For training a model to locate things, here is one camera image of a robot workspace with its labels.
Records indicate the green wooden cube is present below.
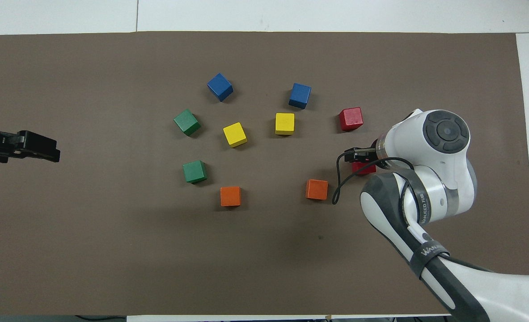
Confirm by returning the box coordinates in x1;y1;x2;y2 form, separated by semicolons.
173;109;202;137
182;160;208;184

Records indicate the orange wooden cube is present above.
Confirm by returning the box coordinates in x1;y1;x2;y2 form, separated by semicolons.
305;179;329;201
220;186;242;208

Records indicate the blue wooden cube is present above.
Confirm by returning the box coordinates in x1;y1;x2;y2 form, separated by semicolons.
207;73;234;102
288;83;312;110

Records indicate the yellow wooden cube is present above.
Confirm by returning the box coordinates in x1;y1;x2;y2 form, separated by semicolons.
275;113;295;136
223;122;248;148

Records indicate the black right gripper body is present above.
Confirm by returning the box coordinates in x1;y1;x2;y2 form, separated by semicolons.
365;140;380;164

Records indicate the red wooden cube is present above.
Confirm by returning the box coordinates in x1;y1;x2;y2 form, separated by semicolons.
352;161;377;176
339;107;364;132

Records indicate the brown paper table mat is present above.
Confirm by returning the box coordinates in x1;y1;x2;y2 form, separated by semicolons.
0;31;529;316

